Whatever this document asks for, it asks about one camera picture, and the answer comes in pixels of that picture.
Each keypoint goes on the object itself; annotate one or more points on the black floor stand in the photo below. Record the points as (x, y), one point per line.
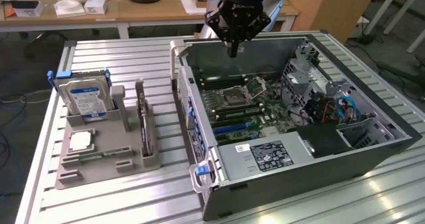
(405, 72)

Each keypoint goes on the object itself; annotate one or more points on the CPU socket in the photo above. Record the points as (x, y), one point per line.
(233, 97)

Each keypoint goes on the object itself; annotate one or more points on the stack of white papers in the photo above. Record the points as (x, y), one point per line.
(192, 7)

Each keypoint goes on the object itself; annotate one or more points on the grey power supply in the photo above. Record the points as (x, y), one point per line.
(232, 164)

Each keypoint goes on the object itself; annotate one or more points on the white round holder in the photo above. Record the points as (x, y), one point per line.
(68, 8)

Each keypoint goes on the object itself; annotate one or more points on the graphics card with fan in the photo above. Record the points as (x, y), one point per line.
(145, 134)

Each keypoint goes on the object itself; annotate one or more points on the wooden cabinet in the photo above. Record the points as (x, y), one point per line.
(332, 10)

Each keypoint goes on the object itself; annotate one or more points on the blue case latch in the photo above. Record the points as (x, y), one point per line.
(201, 171)

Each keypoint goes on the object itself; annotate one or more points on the black plastic shroud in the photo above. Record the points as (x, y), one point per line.
(325, 139)

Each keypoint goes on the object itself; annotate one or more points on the black chair base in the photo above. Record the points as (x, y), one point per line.
(43, 37)

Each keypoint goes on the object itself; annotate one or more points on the hard disk with blue rails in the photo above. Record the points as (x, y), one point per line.
(84, 97)

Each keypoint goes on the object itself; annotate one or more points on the small white box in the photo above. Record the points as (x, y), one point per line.
(96, 7)

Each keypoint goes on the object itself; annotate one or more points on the silver disk bay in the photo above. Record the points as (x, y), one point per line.
(298, 84)

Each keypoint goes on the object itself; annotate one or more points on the silver CPU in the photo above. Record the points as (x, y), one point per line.
(80, 140)

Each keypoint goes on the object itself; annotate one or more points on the grey parts rack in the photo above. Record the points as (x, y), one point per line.
(105, 134)

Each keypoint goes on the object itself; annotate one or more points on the green RAM stick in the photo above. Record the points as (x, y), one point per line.
(99, 155)

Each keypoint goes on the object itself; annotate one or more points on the white table frame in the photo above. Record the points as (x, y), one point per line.
(414, 43)

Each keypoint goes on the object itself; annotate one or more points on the metal socket cover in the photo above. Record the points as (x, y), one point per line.
(256, 79)

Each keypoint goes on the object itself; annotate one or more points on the blue expansion slot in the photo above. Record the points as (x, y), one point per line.
(232, 128)

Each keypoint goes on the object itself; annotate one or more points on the black open PC case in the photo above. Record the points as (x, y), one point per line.
(298, 184)

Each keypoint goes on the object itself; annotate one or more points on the white box with black lid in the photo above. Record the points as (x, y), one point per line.
(28, 11)

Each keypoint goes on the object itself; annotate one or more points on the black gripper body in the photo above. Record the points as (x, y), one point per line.
(242, 0)

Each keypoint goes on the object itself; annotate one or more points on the green motherboard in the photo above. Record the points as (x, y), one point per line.
(269, 114)

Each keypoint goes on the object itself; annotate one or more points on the wooden desk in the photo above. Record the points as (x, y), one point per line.
(149, 12)

